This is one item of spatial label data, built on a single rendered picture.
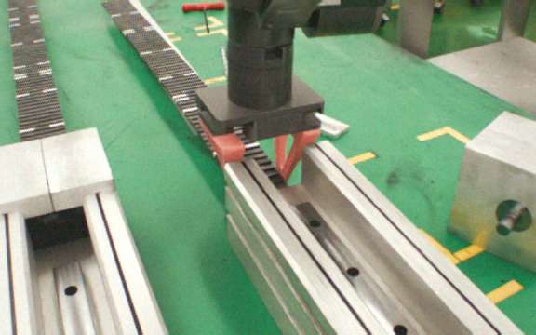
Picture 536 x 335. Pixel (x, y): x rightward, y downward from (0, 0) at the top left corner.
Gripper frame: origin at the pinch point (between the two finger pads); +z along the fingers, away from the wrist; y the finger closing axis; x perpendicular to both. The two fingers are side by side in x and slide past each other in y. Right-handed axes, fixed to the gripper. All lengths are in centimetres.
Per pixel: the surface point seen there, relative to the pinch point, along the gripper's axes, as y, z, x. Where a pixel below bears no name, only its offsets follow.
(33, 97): -18.8, 0.0, 27.4
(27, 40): -18, 0, 50
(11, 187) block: -21.9, -6.4, -2.4
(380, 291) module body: 0.3, -3.3, -20.2
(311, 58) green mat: 22.8, 2.4, 31.0
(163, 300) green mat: -12.4, 2.8, -9.3
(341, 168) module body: 3.3, -6.1, -9.3
